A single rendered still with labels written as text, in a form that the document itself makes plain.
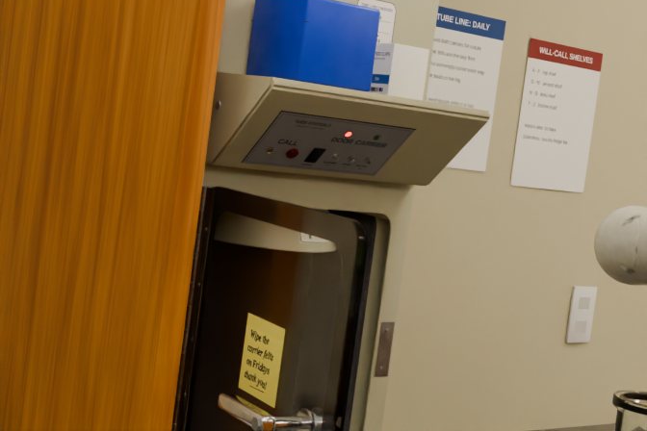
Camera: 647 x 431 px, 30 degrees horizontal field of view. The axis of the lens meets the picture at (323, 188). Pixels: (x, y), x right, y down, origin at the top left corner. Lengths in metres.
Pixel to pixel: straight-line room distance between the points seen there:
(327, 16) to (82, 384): 0.48
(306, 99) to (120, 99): 0.20
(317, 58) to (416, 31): 0.26
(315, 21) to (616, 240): 0.57
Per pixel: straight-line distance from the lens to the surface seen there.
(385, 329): 1.52
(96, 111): 1.36
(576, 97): 2.38
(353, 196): 1.45
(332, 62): 1.28
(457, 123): 1.41
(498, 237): 2.27
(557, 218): 2.38
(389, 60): 1.37
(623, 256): 1.62
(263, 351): 1.18
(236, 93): 1.27
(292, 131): 1.29
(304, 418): 1.11
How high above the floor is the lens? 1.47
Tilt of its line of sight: 3 degrees down
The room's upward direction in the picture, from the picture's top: 7 degrees clockwise
